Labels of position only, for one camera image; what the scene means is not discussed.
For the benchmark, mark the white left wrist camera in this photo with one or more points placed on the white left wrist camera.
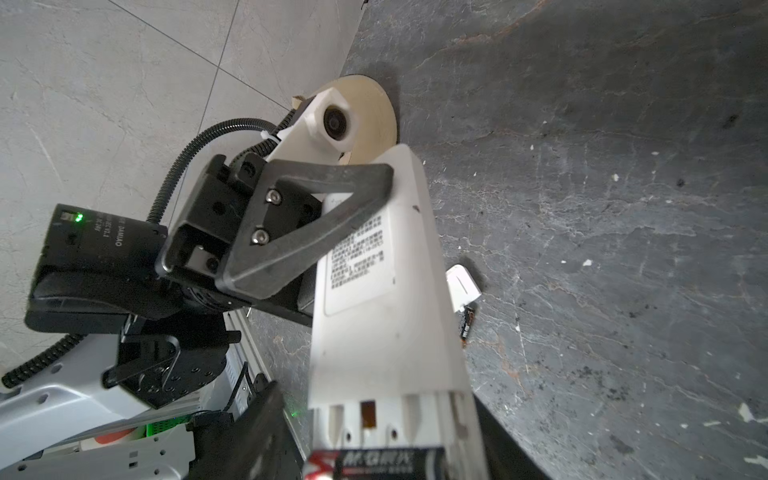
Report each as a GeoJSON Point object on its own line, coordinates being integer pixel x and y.
{"type": "Point", "coordinates": [324, 131]}

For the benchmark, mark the beige cap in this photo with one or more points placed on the beige cap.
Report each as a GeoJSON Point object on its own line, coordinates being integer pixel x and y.
{"type": "Point", "coordinates": [378, 131]}

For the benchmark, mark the white remote control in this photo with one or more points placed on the white remote control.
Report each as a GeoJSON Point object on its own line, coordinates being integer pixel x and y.
{"type": "Point", "coordinates": [387, 369]}

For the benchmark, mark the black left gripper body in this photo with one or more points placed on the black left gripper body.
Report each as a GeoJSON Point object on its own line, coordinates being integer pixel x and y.
{"type": "Point", "coordinates": [203, 233]}

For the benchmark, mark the black AAA battery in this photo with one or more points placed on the black AAA battery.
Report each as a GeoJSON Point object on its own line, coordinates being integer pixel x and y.
{"type": "Point", "coordinates": [388, 463]}
{"type": "Point", "coordinates": [468, 317]}

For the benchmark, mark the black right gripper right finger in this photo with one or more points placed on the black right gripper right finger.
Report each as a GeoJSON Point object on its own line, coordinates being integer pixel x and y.
{"type": "Point", "coordinates": [506, 458]}

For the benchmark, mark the white remote battery cover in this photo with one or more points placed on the white remote battery cover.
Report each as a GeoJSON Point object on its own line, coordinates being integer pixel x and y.
{"type": "Point", "coordinates": [463, 288]}

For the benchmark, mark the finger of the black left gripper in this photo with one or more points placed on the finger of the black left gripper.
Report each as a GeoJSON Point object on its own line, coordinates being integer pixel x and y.
{"type": "Point", "coordinates": [297, 214]}

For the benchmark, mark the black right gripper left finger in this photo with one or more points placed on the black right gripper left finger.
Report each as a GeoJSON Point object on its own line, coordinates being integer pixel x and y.
{"type": "Point", "coordinates": [257, 445]}

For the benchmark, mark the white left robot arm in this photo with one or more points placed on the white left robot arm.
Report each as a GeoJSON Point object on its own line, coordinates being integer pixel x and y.
{"type": "Point", "coordinates": [139, 307]}

